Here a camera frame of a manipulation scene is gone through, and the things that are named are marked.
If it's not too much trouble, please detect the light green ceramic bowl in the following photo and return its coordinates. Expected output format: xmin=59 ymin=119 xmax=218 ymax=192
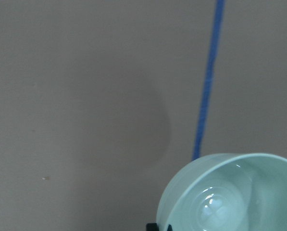
xmin=156 ymin=154 xmax=287 ymax=231

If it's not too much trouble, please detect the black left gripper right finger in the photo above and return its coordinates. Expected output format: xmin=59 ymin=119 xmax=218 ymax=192
xmin=167 ymin=225 xmax=173 ymax=231

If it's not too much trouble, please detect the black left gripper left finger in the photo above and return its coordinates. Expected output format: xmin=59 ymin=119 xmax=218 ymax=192
xmin=146 ymin=223 xmax=159 ymax=231

